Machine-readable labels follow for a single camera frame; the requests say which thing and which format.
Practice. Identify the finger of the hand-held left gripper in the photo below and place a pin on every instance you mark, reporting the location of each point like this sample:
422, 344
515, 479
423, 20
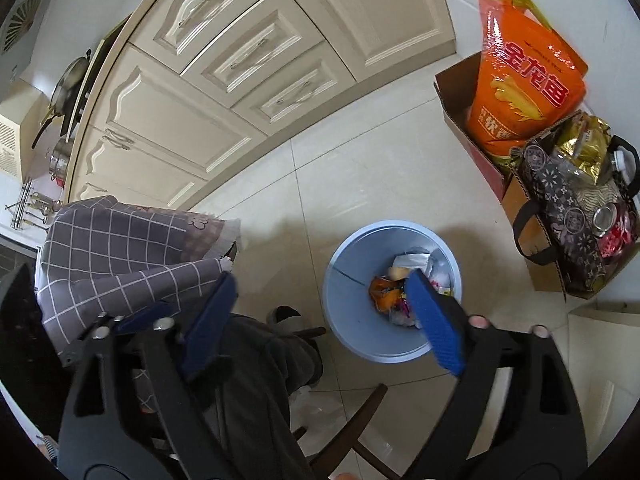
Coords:
145, 317

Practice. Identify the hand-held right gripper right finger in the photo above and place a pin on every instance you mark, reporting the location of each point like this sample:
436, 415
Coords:
435, 320

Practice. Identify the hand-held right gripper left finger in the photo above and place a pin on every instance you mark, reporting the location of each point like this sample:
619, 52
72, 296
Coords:
210, 325

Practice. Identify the blue trash bin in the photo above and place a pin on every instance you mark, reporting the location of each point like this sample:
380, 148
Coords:
350, 280

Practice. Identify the orange snack wrapper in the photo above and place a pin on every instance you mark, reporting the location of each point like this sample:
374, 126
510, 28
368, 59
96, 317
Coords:
382, 294

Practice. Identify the checked purple tablecloth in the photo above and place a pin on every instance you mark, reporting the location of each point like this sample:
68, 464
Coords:
125, 250

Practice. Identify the grey slipper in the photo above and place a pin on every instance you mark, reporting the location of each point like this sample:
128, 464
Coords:
284, 317

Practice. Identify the dark wooden chair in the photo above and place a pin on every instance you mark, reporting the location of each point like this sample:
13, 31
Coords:
360, 422

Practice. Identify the metal dish rack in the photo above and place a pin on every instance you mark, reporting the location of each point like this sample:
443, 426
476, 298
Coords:
32, 205

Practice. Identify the patterned tote bag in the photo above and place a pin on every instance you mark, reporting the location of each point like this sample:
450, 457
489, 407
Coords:
560, 200

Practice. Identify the steel pot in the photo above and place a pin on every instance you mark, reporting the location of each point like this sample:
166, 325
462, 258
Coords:
60, 160

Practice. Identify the red foil packet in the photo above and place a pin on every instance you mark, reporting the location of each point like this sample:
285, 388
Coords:
620, 240

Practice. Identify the cream kitchen cabinets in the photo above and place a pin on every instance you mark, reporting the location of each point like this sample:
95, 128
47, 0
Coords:
165, 110

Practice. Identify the cream range hood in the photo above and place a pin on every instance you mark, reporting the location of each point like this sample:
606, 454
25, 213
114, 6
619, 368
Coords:
15, 135

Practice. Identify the cardboard box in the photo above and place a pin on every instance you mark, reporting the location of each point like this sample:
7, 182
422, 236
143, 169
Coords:
460, 110

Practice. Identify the gold foil bag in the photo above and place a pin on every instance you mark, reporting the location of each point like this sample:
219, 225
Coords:
585, 152

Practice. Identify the black gas stove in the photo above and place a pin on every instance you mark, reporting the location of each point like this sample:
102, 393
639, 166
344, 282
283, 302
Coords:
92, 85

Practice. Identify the steel wok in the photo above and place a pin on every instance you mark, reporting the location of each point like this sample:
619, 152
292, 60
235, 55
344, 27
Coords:
67, 87

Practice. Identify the white cap bottle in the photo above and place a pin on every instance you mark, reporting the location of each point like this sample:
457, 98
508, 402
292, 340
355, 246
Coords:
625, 160

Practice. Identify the orange rice bag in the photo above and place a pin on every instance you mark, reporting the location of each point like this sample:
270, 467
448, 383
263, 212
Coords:
525, 85

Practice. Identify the round ceiling vent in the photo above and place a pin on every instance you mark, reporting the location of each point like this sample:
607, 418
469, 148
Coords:
20, 20

